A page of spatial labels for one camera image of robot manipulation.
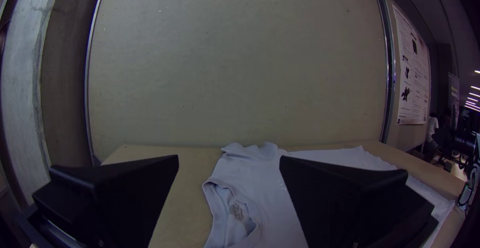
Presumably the white wall poster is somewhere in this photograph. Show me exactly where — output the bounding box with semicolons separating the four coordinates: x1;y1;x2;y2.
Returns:
391;3;431;126

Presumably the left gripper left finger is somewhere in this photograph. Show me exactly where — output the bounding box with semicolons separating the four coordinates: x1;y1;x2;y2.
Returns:
31;154;180;248

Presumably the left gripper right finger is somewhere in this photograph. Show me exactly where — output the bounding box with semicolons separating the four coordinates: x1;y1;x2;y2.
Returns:
279;155;438;248

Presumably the person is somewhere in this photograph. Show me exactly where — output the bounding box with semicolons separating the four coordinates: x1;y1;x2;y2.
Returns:
424;112;440;155

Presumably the roll-up banner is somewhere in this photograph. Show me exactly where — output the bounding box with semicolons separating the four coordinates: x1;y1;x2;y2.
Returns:
448;72;461;129

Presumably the white t-shirt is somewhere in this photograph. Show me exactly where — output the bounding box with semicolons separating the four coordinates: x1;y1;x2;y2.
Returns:
202;141;457;248

